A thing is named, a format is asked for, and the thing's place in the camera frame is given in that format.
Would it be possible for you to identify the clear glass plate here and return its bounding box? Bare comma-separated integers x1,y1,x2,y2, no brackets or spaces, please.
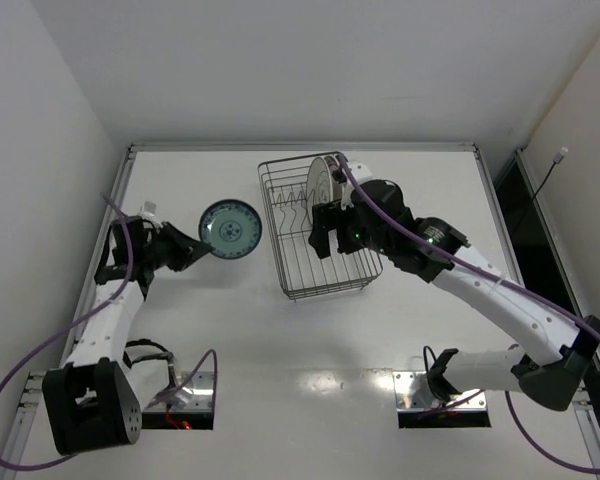
306,155,335,209

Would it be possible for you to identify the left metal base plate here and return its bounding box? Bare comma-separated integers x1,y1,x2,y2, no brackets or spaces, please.
144,371,216,414

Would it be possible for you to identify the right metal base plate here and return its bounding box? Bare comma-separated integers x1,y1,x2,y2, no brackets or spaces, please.
392,371,487,414

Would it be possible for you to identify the black wall cable white plug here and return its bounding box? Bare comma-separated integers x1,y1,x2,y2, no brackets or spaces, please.
531,146,569,202

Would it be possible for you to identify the white plate green red rim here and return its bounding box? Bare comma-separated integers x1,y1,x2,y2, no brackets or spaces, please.
327,152,350,204

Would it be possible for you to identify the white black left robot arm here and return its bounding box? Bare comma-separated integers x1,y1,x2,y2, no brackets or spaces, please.
42,215,212,456

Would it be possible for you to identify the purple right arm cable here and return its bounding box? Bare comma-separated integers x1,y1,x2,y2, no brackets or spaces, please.
337,153,600,475

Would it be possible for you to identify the metal wire dish rack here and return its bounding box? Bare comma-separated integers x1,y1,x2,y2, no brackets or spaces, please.
258,152,383,300

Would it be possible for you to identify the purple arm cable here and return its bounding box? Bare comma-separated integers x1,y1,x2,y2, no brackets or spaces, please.
337,153,600,475
0,192,219,471

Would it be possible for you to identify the metal base plate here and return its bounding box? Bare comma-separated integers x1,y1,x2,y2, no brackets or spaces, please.
144,371,216,414
392,371,487,414

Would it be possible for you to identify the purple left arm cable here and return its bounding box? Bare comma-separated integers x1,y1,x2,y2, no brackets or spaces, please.
0,192,219,471

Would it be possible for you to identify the blue patterned ceramic plate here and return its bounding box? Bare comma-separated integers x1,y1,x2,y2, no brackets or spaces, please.
198,199,263,260

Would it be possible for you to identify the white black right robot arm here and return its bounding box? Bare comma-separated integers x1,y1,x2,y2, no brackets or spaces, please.
306,153,600,411

